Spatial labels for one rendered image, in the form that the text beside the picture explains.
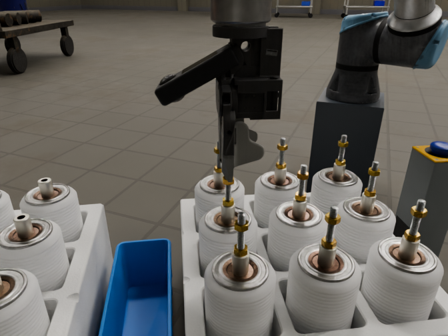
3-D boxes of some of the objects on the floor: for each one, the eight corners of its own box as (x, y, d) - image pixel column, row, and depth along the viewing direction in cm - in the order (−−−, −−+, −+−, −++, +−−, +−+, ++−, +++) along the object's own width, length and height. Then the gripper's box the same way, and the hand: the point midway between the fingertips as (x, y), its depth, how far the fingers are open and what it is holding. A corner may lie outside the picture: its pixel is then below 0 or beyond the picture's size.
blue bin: (124, 285, 80) (117, 241, 74) (174, 281, 81) (171, 237, 76) (101, 435, 53) (88, 383, 48) (177, 423, 54) (172, 371, 49)
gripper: (291, 29, 41) (278, 192, 50) (271, 21, 51) (263, 159, 60) (215, 29, 40) (217, 195, 50) (210, 21, 50) (212, 161, 60)
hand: (224, 167), depth 54 cm, fingers open, 3 cm apart
